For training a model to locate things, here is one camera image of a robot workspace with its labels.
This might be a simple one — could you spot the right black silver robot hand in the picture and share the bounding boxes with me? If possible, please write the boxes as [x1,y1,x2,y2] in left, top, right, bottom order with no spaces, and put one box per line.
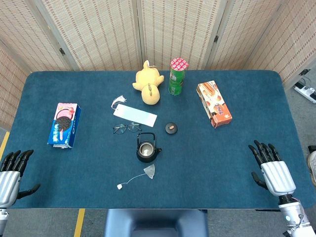
[248,140,297,198]

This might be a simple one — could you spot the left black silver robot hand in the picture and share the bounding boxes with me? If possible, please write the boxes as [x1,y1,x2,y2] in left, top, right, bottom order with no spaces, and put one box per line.
[0,149,41,208]

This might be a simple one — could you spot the tea bag with string tag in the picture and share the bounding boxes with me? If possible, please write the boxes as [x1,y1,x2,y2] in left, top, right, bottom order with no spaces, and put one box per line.
[117,163,157,191]

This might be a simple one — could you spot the black teapot lid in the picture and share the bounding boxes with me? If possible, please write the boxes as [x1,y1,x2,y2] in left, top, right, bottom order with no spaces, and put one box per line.
[164,122,179,135]

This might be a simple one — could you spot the black cast iron teapot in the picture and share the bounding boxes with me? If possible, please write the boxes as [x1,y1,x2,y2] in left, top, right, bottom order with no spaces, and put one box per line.
[136,132,162,163]

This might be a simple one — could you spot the white shoe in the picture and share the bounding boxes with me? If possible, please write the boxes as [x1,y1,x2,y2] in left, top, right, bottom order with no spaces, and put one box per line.
[307,150,316,187]

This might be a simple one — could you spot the blue table cloth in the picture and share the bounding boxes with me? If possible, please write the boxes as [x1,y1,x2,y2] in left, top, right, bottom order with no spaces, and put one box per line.
[0,70,316,210]

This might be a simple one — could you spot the blue Oreo cookie box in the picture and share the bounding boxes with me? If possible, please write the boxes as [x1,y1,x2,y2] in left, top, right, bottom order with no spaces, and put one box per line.
[47,102,82,150]

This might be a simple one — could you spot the white power strip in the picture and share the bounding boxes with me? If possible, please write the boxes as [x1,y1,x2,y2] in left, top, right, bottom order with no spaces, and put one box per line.
[293,82,316,104]

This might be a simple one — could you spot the orange biscuit box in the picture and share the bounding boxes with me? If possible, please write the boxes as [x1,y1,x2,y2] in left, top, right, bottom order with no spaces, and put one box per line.
[196,80,233,129]

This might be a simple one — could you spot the woven folding screen panel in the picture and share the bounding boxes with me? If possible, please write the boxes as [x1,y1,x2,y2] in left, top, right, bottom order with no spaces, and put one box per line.
[32,0,146,72]
[244,0,316,91]
[135,0,228,71]
[0,0,75,72]
[0,40,29,130]
[204,0,282,71]

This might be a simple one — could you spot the green chips can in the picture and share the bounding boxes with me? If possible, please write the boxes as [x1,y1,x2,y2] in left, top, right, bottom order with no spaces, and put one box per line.
[168,57,190,96]

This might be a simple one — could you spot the white bookmark with tassel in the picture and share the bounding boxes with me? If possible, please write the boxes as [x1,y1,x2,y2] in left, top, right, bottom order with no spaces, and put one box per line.
[110,95,158,128]

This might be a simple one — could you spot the yellow plush toy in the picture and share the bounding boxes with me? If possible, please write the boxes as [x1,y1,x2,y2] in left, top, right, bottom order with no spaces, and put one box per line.
[132,60,165,106]

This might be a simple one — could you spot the thin black frame eyeglasses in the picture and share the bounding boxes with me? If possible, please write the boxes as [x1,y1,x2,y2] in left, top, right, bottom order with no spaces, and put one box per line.
[113,122,143,135]

